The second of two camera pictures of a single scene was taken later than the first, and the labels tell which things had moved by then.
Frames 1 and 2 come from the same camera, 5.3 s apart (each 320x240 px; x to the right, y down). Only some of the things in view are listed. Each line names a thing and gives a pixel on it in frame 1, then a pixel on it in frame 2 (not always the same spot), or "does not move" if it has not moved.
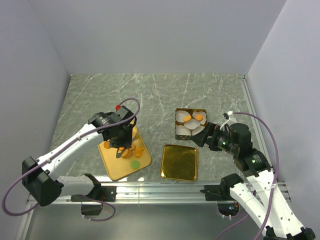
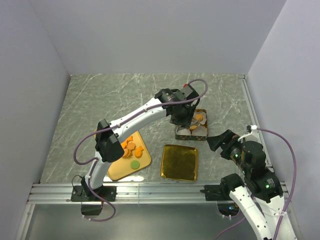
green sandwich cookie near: x=135 y=164 does not move
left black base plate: x=99 y=193 does not move
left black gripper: x=127 y=142 → x=185 y=122
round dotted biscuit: x=126 y=153 does not move
